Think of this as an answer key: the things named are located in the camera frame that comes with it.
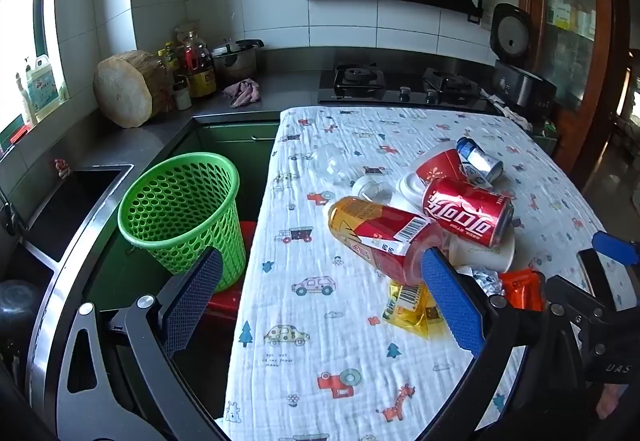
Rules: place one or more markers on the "black rice cooker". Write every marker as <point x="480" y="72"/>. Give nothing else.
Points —
<point x="520" y="86"/>

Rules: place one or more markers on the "person's right hand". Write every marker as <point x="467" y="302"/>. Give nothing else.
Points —
<point x="616" y="402"/>

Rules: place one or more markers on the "clear plastic bottle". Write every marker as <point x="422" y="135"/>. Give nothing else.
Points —
<point x="335" y="166"/>

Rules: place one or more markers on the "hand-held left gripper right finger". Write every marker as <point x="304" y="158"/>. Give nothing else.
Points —
<point x="452" y="301"/>

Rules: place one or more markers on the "small red white scrubber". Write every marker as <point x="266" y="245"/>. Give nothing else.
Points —
<point x="62" y="168"/>

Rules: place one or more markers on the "red cola can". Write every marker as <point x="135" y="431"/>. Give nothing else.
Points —
<point x="465" y="213"/>

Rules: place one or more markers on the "round wooden chopping block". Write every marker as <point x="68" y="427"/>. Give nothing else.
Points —
<point x="125" y="91"/>

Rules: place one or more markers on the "white crumpled cloth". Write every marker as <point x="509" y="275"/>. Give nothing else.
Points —
<point x="515" y="117"/>

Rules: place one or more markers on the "small white jar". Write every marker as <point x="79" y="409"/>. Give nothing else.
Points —
<point x="183" y="96"/>

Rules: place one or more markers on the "green plastic mesh basket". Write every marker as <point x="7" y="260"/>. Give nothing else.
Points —
<point x="165" y="226"/>

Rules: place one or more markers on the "white printed cartoon cloth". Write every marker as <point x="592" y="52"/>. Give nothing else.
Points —
<point x="325" y="336"/>

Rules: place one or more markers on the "red plastic stool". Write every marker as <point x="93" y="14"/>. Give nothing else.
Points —
<point x="225" y="305"/>

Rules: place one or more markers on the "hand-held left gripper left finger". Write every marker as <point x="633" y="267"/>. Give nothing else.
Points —
<point x="195" y="301"/>

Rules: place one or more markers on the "white plastic cup lid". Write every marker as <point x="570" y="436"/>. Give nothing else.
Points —
<point x="410" y="186"/>

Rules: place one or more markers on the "steel kitchen sink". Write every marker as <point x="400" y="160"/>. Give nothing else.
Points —
<point x="65" y="203"/>

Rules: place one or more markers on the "dark round pot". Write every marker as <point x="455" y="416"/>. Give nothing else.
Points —
<point x="20" y="311"/>

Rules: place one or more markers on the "pink rag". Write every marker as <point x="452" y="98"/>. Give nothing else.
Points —
<point x="242" y="93"/>

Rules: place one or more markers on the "green kitchen cabinet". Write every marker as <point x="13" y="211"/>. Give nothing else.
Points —
<point x="235" y="156"/>

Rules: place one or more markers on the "red paper cup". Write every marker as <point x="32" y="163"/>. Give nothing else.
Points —
<point x="440" y="166"/>

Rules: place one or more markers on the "orange snack wrapper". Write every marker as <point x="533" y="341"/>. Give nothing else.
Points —
<point x="520" y="288"/>

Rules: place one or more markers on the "black gas stove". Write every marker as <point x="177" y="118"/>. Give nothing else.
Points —
<point x="400" y="93"/>

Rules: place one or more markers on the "yellow plastic wrapper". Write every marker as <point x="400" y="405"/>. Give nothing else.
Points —
<point x="415" y="316"/>

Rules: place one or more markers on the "white detergent bottle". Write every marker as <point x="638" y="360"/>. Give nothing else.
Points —
<point x="40" y="86"/>

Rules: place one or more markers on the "window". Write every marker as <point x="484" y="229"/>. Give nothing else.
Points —
<point x="20" y="46"/>

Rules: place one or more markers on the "white paper cup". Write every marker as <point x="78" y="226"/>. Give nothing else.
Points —
<point x="492" y="257"/>

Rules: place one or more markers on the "steel cooking pot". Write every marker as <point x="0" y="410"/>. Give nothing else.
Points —
<point x="235" y="63"/>

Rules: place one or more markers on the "silver foil wrapper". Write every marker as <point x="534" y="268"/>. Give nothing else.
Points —
<point x="482" y="279"/>

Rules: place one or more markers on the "blue silver drink can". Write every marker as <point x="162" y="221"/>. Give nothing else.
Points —
<point x="482" y="158"/>

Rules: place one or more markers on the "yellow red plastic drink bottle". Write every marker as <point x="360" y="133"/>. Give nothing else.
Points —
<point x="380" y="231"/>

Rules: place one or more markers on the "dark sauce bottle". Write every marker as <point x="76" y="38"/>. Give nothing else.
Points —
<point x="171" y="57"/>

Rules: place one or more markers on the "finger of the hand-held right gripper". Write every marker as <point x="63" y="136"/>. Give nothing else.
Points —
<point x="617" y="247"/>
<point x="596" y="273"/>

